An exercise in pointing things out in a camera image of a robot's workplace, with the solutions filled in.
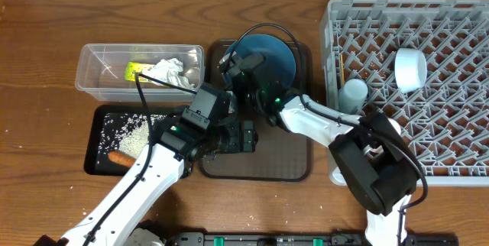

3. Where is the grey dishwasher rack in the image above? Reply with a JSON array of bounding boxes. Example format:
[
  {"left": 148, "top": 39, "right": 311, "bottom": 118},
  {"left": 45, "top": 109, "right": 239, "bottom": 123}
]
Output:
[{"left": 320, "top": 0, "right": 488, "bottom": 186}]

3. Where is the dark blue plate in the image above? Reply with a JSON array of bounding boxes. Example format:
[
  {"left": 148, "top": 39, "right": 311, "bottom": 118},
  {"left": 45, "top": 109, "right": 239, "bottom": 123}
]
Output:
[{"left": 235, "top": 34, "right": 296, "bottom": 93}]

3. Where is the white rice pile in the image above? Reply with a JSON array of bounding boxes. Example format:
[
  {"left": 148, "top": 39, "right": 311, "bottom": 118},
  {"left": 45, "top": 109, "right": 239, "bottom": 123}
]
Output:
[{"left": 97, "top": 113, "right": 149, "bottom": 159}]

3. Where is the orange carrot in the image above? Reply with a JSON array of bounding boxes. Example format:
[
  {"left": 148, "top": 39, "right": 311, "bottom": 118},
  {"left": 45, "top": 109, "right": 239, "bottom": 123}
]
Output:
[{"left": 108, "top": 151, "right": 135, "bottom": 168}]

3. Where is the light blue cup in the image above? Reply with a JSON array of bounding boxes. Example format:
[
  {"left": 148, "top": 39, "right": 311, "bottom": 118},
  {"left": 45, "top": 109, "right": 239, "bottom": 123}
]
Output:
[{"left": 338, "top": 79, "right": 368, "bottom": 115}]

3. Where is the clear plastic bin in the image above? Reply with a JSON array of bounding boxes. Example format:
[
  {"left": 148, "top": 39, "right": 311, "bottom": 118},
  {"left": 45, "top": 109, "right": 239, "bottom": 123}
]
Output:
[{"left": 76, "top": 44, "right": 206, "bottom": 102}]

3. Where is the white tissue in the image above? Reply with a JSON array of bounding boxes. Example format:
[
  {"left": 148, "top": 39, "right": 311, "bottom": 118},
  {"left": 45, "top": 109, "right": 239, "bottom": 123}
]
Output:
[{"left": 142, "top": 58, "right": 195, "bottom": 89}]

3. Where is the light blue bowl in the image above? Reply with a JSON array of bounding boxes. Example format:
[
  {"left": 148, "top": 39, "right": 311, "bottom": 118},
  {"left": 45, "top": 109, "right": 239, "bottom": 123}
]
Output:
[{"left": 394, "top": 48, "right": 427, "bottom": 93}]

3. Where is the pink cup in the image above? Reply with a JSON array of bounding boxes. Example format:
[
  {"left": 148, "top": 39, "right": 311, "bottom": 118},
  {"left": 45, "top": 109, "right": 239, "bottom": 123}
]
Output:
[{"left": 387, "top": 118, "right": 401, "bottom": 135}]

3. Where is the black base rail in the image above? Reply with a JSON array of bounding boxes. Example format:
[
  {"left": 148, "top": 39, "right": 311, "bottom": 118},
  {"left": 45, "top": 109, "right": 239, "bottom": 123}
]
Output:
[{"left": 121, "top": 221, "right": 459, "bottom": 246}]

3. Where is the wooden chopstick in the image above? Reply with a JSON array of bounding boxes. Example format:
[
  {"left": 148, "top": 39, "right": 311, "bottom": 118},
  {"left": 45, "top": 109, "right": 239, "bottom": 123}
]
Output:
[{"left": 339, "top": 53, "right": 345, "bottom": 87}]

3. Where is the brown serving tray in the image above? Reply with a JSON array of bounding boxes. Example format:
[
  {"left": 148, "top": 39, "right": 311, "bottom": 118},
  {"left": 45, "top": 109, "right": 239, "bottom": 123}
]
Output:
[{"left": 198, "top": 39, "right": 313, "bottom": 183}]

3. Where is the black tray bin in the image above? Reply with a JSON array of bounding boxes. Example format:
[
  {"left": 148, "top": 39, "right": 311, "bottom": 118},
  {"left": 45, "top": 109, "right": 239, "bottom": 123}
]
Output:
[{"left": 83, "top": 104, "right": 194, "bottom": 178}]

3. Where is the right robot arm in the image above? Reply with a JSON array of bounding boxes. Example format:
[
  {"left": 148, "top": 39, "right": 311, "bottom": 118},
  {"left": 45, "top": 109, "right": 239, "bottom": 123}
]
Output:
[{"left": 222, "top": 63, "right": 426, "bottom": 245}]

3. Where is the foil snack wrapper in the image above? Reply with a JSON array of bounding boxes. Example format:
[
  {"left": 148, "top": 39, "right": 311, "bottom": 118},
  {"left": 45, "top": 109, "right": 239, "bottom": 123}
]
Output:
[{"left": 124, "top": 62, "right": 154, "bottom": 82}]

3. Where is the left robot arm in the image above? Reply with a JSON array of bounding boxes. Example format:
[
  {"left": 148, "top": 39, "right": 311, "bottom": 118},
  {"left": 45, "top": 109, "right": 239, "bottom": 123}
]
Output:
[{"left": 35, "top": 115, "right": 257, "bottom": 246}]

